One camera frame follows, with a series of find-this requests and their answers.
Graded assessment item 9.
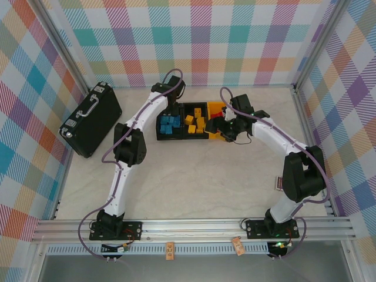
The aluminium side rail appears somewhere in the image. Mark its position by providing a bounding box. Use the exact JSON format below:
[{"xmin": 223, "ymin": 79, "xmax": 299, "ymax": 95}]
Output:
[
  {"xmin": 289, "ymin": 83, "xmax": 337, "ymax": 220},
  {"xmin": 49, "ymin": 152, "xmax": 76, "ymax": 220}
]

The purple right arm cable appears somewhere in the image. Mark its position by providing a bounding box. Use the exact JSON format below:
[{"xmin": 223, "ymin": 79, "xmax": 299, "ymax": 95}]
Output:
[{"xmin": 220, "ymin": 86, "xmax": 331, "ymax": 261}]

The grey metal shelf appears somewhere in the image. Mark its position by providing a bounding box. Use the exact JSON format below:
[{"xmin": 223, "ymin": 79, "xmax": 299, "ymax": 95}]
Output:
[{"xmin": 38, "ymin": 254, "xmax": 353, "ymax": 282}]

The power connector with wires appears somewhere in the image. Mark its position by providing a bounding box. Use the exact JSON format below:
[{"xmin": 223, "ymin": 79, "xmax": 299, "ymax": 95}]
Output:
[
  {"xmin": 101, "ymin": 242, "xmax": 133, "ymax": 255},
  {"xmin": 268, "ymin": 240, "xmax": 294, "ymax": 252}
]

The orange paper tag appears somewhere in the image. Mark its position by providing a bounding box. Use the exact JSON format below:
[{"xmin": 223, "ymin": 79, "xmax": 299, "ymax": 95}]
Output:
[
  {"xmin": 165, "ymin": 241, "xmax": 176, "ymax": 261},
  {"xmin": 231, "ymin": 237, "xmax": 246, "ymax": 256}
]

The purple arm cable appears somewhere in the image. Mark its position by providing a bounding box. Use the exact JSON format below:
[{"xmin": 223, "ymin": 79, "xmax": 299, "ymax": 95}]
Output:
[
  {"xmin": 220, "ymin": 86, "xmax": 331, "ymax": 261},
  {"xmin": 78, "ymin": 68, "xmax": 184, "ymax": 261}
]

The black briefcase with silver handle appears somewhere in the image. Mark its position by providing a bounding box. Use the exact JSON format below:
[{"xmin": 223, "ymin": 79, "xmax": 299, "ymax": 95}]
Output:
[{"xmin": 59, "ymin": 81, "xmax": 123, "ymax": 159}]

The yellow plastic container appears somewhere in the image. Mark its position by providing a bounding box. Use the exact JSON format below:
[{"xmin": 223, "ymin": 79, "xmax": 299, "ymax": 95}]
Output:
[{"xmin": 207, "ymin": 101, "xmax": 229, "ymax": 142}]

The slotted grey cable duct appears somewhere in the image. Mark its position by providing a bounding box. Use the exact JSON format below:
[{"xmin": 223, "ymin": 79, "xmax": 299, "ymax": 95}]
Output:
[{"xmin": 46, "ymin": 242, "xmax": 290, "ymax": 256}]

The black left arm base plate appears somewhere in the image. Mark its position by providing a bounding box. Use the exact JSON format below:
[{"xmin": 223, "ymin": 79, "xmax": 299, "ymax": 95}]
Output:
[{"xmin": 89, "ymin": 220, "xmax": 143, "ymax": 242}]

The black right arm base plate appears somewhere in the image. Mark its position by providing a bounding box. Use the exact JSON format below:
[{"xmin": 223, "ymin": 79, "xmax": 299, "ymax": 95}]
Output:
[{"xmin": 245, "ymin": 219, "xmax": 301, "ymax": 240}]

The black plastic container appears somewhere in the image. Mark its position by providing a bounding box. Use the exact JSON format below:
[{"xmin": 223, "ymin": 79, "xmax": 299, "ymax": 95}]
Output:
[
  {"xmin": 155, "ymin": 102, "xmax": 184, "ymax": 141},
  {"xmin": 182, "ymin": 102, "xmax": 209, "ymax": 140}
]

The aluminium mounting rail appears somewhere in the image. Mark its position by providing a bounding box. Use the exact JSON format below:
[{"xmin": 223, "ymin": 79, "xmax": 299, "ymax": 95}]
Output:
[{"xmin": 31, "ymin": 217, "xmax": 358, "ymax": 245}]

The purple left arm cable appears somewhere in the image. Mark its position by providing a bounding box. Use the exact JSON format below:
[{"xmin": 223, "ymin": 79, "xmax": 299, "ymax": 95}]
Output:
[{"xmin": 78, "ymin": 68, "xmax": 184, "ymax": 261}]

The thin black cable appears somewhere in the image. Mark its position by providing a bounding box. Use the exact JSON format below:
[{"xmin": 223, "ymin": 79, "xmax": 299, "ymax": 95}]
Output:
[{"xmin": 231, "ymin": 130, "xmax": 253, "ymax": 145}]

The aluminium frame post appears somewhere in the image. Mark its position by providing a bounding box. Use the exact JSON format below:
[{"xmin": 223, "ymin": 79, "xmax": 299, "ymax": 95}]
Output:
[
  {"xmin": 292, "ymin": 0, "xmax": 353, "ymax": 90},
  {"xmin": 33, "ymin": 0, "xmax": 99, "ymax": 89}
]

